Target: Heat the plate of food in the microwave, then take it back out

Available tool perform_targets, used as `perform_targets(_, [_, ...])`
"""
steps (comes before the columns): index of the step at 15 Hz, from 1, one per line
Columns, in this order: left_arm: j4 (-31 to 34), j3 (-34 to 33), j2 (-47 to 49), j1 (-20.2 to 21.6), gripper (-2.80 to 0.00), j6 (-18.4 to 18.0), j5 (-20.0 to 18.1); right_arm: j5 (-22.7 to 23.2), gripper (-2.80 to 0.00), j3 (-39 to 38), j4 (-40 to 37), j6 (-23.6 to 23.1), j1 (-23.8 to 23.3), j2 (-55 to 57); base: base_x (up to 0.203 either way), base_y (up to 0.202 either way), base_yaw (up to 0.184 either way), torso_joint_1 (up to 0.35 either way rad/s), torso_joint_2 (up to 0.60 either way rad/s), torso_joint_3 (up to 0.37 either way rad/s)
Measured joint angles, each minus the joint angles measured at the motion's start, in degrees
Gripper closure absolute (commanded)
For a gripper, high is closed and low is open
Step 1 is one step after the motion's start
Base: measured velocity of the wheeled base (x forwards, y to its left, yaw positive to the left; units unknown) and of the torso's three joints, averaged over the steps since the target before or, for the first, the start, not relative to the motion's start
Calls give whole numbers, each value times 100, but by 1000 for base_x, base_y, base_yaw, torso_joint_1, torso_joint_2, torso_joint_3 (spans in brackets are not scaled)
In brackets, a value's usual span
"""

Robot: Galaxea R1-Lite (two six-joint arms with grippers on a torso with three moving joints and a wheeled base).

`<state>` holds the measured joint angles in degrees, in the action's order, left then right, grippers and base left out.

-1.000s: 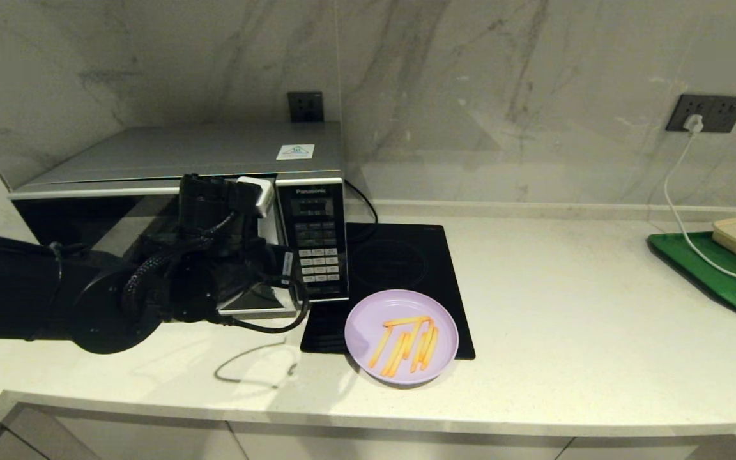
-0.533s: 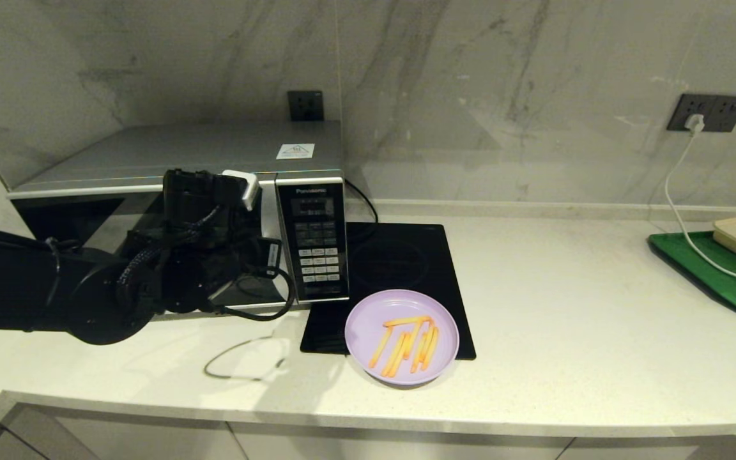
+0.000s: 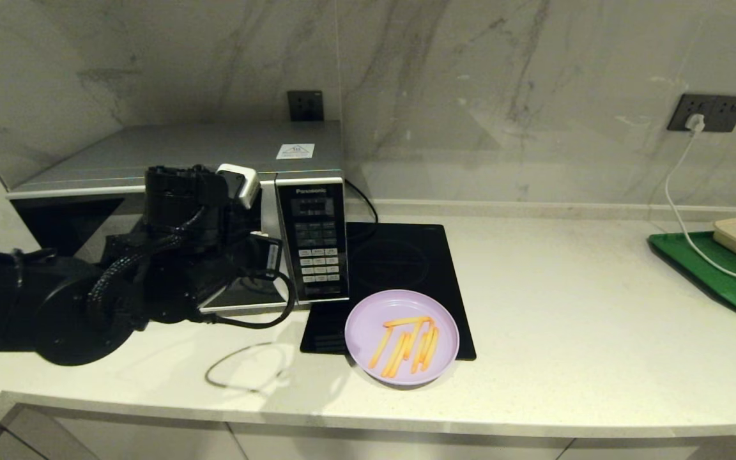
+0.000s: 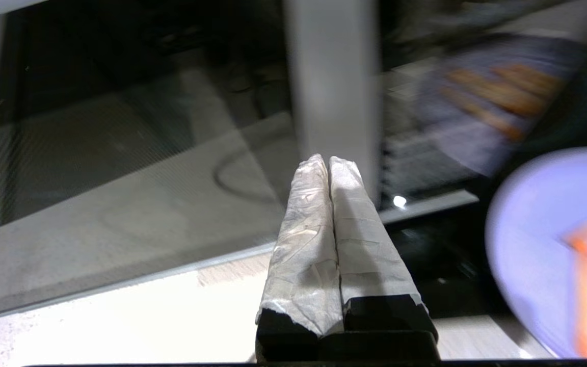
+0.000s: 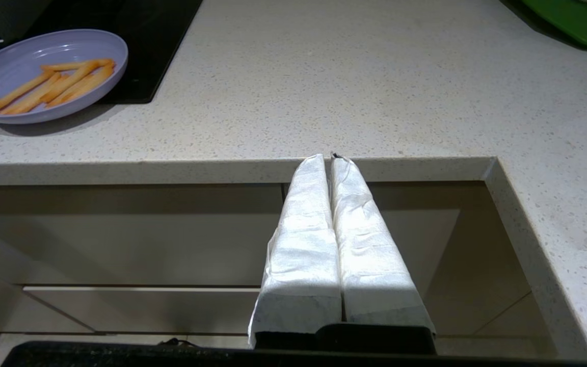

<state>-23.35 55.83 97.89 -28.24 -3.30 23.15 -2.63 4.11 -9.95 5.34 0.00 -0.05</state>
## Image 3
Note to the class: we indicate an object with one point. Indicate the purple round plate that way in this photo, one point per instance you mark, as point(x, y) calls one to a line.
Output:
point(368, 313)

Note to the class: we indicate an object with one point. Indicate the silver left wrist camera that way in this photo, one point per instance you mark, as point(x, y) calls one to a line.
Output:
point(240, 182)

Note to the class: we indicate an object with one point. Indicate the small dark wall socket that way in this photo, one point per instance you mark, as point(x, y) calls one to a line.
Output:
point(305, 105)

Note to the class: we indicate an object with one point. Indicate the silver Panasonic microwave oven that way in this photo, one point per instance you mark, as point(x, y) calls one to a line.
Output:
point(202, 150)

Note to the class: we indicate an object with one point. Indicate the black induction cooktop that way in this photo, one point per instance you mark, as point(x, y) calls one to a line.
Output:
point(406, 255)

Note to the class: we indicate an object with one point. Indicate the wide dark wall socket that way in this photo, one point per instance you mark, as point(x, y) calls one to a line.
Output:
point(726, 112)

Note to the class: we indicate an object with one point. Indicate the microwave door with dark window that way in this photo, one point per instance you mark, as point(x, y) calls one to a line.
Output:
point(68, 220)

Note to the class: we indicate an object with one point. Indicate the grey glossy cabinet front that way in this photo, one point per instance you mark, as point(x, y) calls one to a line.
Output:
point(151, 441)
point(406, 447)
point(649, 450)

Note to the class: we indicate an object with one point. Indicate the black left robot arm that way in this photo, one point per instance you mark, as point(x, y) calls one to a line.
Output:
point(55, 300)

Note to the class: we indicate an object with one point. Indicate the white sticker with triangle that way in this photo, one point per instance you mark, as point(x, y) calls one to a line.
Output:
point(295, 151)

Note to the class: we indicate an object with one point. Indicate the white power plug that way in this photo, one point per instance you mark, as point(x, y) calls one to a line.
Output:
point(695, 122)

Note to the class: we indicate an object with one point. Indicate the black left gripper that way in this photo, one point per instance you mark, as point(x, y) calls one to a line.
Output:
point(246, 262)

